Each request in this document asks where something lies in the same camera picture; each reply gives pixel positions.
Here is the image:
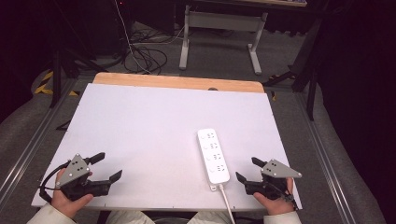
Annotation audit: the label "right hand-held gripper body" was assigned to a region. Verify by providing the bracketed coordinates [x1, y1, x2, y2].
[244, 159, 303, 201]

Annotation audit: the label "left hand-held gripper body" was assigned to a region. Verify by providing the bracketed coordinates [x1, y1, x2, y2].
[54, 153, 112, 202]

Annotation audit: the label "person's right hand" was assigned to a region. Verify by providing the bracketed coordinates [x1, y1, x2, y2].
[253, 176, 295, 217]

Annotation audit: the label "person's left hand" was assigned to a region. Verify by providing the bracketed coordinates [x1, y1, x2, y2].
[50, 167, 94, 219]

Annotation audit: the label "white power strip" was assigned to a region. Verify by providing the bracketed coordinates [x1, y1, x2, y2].
[196, 128, 232, 192]

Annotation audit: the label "person's legs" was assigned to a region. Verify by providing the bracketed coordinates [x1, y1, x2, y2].
[106, 210, 238, 224]

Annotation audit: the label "black tripod stand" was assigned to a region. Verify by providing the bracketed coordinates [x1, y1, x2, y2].
[46, 0, 108, 109]

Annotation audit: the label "black metal stand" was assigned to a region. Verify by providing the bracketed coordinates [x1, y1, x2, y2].
[262, 12, 325, 121]

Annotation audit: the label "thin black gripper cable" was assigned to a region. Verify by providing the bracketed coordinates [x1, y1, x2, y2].
[266, 181, 299, 211]

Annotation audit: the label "white power strip cable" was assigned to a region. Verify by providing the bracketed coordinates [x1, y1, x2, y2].
[218, 184, 237, 224]

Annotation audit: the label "aluminium floor rail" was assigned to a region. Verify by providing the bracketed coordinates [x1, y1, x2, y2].
[293, 92, 354, 224]
[0, 77, 78, 202]

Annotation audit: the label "black floor cables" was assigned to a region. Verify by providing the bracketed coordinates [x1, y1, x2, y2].
[123, 29, 188, 76]

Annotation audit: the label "white floor cable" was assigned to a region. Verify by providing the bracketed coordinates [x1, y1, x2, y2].
[113, 0, 154, 75]

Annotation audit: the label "white metal desk frame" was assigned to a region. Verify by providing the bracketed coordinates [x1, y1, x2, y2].
[178, 4, 269, 76]

